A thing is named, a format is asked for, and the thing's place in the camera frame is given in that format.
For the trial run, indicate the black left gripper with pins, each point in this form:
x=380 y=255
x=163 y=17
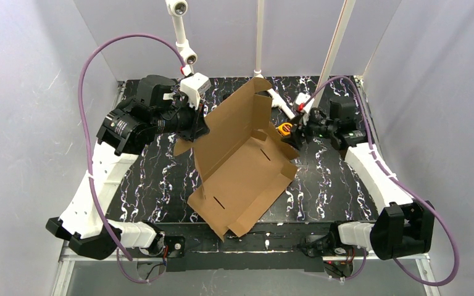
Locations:
x=195 y=124

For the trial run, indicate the white PVC pipe frame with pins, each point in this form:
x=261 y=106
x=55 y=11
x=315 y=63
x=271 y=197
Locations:
x=177 y=9

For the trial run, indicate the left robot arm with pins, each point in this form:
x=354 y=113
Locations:
x=160 y=105

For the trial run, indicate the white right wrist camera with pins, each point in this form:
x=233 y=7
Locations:
x=303 y=103

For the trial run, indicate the brown cardboard box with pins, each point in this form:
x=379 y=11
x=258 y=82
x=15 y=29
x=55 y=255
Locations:
x=243 y=164

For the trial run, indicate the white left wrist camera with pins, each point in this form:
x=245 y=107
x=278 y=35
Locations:
x=194 y=86

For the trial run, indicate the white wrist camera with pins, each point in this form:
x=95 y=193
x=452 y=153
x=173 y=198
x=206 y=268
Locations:
x=303 y=103
x=194 y=86

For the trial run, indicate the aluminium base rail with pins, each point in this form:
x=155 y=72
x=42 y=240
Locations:
x=244 y=163

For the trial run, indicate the yellow tape measure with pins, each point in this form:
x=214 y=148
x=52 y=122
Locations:
x=285 y=128

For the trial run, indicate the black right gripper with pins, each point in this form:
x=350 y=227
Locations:
x=300 y=129

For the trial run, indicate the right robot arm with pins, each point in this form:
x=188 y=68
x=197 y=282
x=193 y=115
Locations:
x=404 y=227

